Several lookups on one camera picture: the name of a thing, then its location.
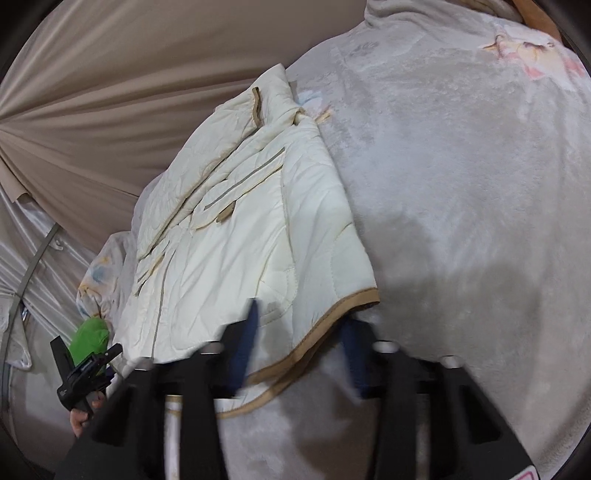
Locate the green cloth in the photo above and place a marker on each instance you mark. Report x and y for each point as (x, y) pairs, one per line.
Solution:
(92, 337)

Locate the cream quilted jacket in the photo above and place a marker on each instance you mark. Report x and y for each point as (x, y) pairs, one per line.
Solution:
(252, 208)

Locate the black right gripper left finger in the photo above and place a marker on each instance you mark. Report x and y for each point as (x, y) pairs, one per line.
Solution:
(126, 438)

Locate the beige curtain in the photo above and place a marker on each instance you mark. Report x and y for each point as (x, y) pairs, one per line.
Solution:
(104, 93)

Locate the white striped sheer curtain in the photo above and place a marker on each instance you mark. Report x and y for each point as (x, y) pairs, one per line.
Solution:
(37, 421)

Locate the person's left hand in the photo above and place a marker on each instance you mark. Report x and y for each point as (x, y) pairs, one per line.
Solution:
(78, 419)

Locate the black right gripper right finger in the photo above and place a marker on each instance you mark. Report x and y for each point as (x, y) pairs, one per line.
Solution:
(468, 436)

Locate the grey metal rail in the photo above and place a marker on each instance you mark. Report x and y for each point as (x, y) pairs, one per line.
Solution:
(14, 311)

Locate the grey floral plush blanket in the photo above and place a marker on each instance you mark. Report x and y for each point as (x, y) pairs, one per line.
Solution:
(463, 141)

